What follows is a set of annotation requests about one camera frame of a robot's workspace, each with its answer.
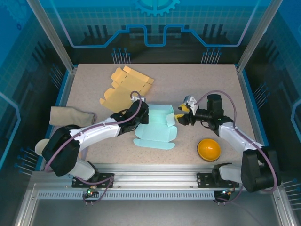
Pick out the slotted cable duct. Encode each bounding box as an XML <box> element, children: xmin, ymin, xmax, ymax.
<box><xmin>36</xmin><ymin>191</ymin><xmax>216</xmax><ymax>200</ymax></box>

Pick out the aluminium frame post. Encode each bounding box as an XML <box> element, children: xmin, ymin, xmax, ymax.
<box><xmin>236</xmin><ymin>0</ymin><xmax>283</xmax><ymax>73</ymax></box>
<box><xmin>26</xmin><ymin>0</ymin><xmax>78</xmax><ymax>73</ymax></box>

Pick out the beige cloth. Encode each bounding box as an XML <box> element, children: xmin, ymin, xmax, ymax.
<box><xmin>49</xmin><ymin>105</ymin><xmax>97</xmax><ymax>128</ymax></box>

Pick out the yellow paper box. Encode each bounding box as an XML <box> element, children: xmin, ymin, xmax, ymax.
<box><xmin>99</xmin><ymin>65</ymin><xmax>155</xmax><ymax>113</ymax></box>

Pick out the grey metal panel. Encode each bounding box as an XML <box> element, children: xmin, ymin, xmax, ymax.
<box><xmin>29</xmin><ymin>199</ymin><xmax>284</xmax><ymax>226</ymax></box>

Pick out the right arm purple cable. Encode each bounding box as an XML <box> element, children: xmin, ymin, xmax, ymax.
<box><xmin>196</xmin><ymin>91</ymin><xmax>278</xmax><ymax>206</ymax></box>

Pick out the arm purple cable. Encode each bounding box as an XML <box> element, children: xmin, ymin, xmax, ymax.
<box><xmin>196</xmin><ymin>91</ymin><xmax>278</xmax><ymax>206</ymax></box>
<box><xmin>44</xmin><ymin>91</ymin><xmax>144</xmax><ymax>206</ymax></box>

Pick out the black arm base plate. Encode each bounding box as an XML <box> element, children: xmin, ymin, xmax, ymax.
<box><xmin>196</xmin><ymin>172</ymin><xmax>240</xmax><ymax>189</ymax></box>
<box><xmin>71</xmin><ymin>172</ymin><xmax>115</xmax><ymax>188</ymax></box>

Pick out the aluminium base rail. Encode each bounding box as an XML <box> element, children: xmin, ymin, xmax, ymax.
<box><xmin>30</xmin><ymin>163</ymin><xmax>283</xmax><ymax>192</ymax></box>

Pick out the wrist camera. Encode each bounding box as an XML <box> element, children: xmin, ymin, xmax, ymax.
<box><xmin>130</xmin><ymin>95</ymin><xmax>148</xmax><ymax>103</ymax></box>
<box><xmin>184</xmin><ymin>95</ymin><xmax>198</xmax><ymax>116</ymax></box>

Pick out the orange bowl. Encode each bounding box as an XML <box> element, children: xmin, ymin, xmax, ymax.
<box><xmin>197</xmin><ymin>138</ymin><xmax>222</xmax><ymax>162</ymax></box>

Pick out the blue table edge trim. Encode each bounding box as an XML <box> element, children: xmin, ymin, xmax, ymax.
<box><xmin>242</xmin><ymin>69</ymin><xmax>278</xmax><ymax>172</ymax></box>
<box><xmin>39</xmin><ymin>68</ymin><xmax>72</xmax><ymax>171</ymax></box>

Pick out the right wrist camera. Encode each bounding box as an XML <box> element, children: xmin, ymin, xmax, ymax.
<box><xmin>184</xmin><ymin>95</ymin><xmax>198</xmax><ymax>116</ymax></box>

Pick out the aluminium side rail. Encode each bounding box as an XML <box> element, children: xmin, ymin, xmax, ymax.
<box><xmin>44</xmin><ymin>67</ymin><xmax>78</xmax><ymax>170</ymax></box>
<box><xmin>236</xmin><ymin>67</ymin><xmax>269</xmax><ymax>170</ymax></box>

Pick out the light blue paper box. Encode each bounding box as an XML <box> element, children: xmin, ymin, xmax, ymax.
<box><xmin>133</xmin><ymin>103</ymin><xmax>177</xmax><ymax>150</ymax></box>

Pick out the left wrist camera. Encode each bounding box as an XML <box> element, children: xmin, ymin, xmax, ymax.
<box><xmin>130</xmin><ymin>95</ymin><xmax>148</xmax><ymax>103</ymax></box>

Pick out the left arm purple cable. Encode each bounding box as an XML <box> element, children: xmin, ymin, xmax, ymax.
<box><xmin>44</xmin><ymin>91</ymin><xmax>144</xmax><ymax>206</ymax></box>

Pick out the white cup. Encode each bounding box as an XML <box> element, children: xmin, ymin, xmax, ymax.
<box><xmin>34</xmin><ymin>138</ymin><xmax>50</xmax><ymax>156</ymax></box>

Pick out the lavender mat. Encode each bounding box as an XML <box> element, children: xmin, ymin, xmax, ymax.
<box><xmin>79</xmin><ymin>147</ymin><xmax>89</xmax><ymax>161</ymax></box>

